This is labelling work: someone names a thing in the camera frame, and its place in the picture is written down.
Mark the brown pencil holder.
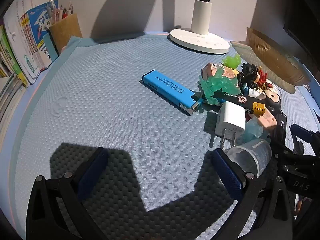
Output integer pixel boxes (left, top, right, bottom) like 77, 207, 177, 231
49, 13, 83, 55

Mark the pink holed block toy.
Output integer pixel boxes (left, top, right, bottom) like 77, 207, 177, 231
257, 107, 278, 131

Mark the stack of books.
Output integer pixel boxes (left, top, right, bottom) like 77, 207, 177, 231
0, 62, 28, 140

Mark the amber ribbed glass bowl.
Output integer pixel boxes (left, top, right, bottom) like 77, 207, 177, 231
246, 27, 312, 87

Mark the black-haired figurine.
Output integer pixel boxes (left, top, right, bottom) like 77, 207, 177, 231
236, 64, 270, 93

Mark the pink small box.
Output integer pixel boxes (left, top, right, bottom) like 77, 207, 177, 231
202, 63, 238, 80

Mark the light blue small box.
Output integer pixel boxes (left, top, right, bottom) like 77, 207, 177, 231
42, 34, 61, 63

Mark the teal translucent splash toy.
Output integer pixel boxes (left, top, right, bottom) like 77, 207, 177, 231
197, 67, 240, 105

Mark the bunch of pens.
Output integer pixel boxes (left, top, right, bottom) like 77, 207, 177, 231
46, 1, 74, 26

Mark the lime green translucent toy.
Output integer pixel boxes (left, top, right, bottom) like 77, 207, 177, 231
222, 54, 242, 70

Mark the blue rectangular power bank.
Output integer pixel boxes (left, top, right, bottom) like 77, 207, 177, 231
139, 69, 203, 116

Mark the pale blue translucent toy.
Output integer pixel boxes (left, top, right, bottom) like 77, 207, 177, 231
244, 119, 270, 142

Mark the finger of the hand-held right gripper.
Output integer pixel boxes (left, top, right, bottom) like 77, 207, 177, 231
271, 140, 320, 172
289, 123, 320, 153

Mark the black monitor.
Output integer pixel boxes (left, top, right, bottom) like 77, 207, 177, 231
282, 0, 320, 64

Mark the green spine book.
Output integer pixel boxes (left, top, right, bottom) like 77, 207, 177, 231
0, 25, 29, 88

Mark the clear measuring cup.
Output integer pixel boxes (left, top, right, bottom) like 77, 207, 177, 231
224, 138, 272, 178

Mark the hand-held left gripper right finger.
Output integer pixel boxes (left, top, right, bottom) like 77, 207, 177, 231
211, 148, 293, 240

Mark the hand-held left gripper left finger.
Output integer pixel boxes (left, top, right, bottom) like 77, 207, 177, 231
26, 147, 110, 240

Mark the brown cartoon figurine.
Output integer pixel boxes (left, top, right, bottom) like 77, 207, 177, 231
247, 85, 282, 114

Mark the white desk lamp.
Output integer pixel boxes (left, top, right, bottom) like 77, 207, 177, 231
168, 0, 230, 55

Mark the blue textured mat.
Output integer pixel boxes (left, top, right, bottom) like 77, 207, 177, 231
5, 31, 318, 240

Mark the blue cover workbook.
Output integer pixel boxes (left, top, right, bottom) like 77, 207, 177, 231
25, 0, 60, 72

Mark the white charger plug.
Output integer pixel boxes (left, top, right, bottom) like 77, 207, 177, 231
214, 101, 247, 149

